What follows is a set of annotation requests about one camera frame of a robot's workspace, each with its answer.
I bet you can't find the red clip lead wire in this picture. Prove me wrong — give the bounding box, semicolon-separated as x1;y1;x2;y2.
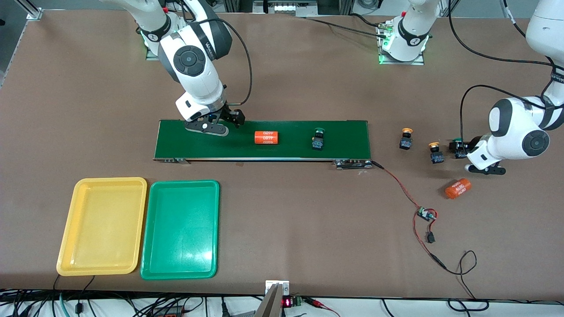
306;297;342;317

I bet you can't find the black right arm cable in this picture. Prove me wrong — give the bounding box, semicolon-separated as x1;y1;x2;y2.
211;17;253;106

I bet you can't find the silver camera mount bracket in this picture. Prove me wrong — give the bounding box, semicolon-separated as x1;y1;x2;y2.
254;280;290;317

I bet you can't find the black cable loop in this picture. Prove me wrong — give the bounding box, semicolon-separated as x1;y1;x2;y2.
447;299;490;311

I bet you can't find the red and black wire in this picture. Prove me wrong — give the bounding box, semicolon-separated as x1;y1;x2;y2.
370;161;448;270

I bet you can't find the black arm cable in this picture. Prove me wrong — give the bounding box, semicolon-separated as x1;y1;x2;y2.
211;17;253;106
447;0;556;144

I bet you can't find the silver device with lights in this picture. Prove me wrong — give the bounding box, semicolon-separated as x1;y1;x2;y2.
252;0;319;17

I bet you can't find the aluminium frame post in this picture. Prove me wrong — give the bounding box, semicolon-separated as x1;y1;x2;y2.
15;0;43;20

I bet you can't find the green conveyor belt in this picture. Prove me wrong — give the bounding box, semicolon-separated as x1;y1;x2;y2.
153;119;375;170

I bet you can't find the thin black power cable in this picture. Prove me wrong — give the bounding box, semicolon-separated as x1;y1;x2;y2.
443;250;478;301

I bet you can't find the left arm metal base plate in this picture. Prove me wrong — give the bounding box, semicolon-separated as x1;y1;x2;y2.
378;22;425;66

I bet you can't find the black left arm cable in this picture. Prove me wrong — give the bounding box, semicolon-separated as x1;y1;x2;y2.
447;0;556;144

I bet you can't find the black cable across table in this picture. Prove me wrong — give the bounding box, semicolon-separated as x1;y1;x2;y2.
304;17;389;38

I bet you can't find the green plastic tray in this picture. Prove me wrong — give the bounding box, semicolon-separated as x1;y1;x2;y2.
140;180;220;280

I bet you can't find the yellow plastic tray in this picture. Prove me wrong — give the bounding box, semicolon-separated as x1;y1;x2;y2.
56;177;148;276

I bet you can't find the orange cylinder white print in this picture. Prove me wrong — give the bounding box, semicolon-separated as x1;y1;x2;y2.
445;177;472;199
254;130;281;145

